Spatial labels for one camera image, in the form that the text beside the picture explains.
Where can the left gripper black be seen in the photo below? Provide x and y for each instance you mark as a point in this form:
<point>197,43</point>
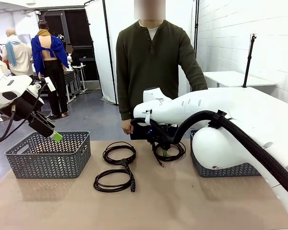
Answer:
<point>21,105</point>

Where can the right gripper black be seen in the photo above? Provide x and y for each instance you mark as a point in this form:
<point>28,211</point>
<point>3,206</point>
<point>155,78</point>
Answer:
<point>158,135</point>

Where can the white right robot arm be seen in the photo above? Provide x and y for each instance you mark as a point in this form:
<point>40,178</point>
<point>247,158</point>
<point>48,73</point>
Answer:
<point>230,100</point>

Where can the person's left forearm green sleeve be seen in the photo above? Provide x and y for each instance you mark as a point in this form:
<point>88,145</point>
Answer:
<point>198,79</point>

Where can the person's right forearm green sleeve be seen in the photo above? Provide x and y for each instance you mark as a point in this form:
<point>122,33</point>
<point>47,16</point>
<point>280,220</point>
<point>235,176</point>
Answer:
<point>125,103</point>

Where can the person's right hand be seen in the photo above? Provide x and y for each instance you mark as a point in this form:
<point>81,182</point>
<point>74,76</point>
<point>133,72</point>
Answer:
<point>128,127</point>

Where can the gray plastic lattice basket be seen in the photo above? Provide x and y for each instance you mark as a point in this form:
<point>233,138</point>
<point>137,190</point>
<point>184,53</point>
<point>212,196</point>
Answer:
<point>206,171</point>
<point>48,163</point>

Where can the white rectangular tag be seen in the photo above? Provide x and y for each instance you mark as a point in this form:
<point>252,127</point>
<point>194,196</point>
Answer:
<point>50,83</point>

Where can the background desk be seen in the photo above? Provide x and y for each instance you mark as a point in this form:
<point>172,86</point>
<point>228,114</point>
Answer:
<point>74,72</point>

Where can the mannequin with blue shirt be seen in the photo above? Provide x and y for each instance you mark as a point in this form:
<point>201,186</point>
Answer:
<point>48,60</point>

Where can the bald mannequin cream jacket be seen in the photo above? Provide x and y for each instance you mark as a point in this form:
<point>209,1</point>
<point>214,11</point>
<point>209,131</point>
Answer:
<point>16,57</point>

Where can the seated background person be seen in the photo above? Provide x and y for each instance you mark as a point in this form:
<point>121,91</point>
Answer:
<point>70,56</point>

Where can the person in green sweater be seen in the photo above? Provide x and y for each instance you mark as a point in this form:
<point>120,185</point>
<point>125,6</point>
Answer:
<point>148,67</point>

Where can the white backdrop screen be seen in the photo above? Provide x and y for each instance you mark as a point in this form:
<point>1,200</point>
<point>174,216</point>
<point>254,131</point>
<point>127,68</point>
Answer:
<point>98,48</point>

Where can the white table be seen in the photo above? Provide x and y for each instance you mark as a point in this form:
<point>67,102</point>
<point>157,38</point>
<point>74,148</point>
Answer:
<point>237,79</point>

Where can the black backdrop stand pole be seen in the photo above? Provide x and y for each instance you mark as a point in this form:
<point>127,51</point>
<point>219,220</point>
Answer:
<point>109,48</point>
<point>196,36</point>

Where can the black tripod pole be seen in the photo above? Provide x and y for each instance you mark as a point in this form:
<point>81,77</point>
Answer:
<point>249,60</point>

